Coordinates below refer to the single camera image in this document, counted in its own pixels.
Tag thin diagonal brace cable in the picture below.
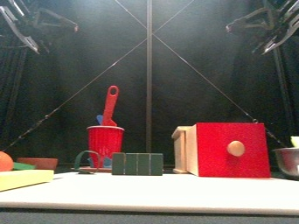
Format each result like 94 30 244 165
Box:
1 0 196 151
113 0 287 148

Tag red-fronted wooden drawer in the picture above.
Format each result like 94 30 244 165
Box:
184 122 272 179

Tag thin metal frame pole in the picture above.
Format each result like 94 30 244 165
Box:
144 0 153 153

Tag dark green toy ring slice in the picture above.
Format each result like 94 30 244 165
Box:
72 150 104 175

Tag reddish brown block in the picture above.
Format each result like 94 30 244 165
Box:
16 157 60 171

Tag orange toy carrot green leaves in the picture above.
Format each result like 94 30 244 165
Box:
0 150 37 172

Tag blue toy utensil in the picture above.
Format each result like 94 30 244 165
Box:
94 114 106 127

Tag red toy spatula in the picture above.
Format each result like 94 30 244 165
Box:
100 85 120 128

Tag steel bowl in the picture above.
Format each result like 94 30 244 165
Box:
272 146 299 178

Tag pink flat tray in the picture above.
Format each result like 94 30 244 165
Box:
69 165 114 174

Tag red ribbed plastic cup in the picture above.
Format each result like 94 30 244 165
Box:
85 125 126 170

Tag dark green segmented block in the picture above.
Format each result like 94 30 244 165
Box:
110 151 164 177

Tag natural wooden box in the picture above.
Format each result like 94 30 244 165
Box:
170 125 192 175

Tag yellow toy block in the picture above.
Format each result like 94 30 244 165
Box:
0 169 54 193

